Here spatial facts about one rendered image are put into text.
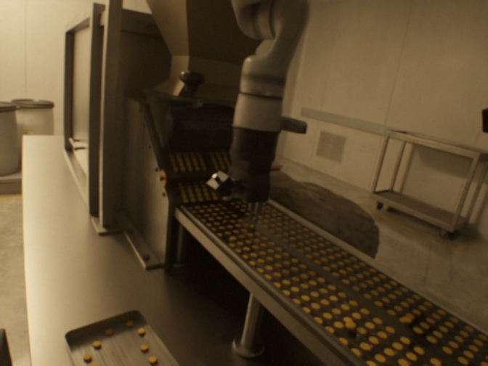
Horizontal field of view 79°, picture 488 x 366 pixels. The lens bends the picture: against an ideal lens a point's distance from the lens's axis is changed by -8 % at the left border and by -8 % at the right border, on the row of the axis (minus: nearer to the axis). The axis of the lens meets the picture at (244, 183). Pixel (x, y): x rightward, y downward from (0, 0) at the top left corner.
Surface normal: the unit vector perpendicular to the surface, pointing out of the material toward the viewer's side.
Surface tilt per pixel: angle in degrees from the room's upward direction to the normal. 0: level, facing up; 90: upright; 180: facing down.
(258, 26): 130
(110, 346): 0
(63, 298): 0
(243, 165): 99
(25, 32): 90
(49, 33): 90
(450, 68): 90
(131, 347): 0
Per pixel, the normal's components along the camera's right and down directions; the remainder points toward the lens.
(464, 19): -0.81, 0.06
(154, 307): 0.15, -0.94
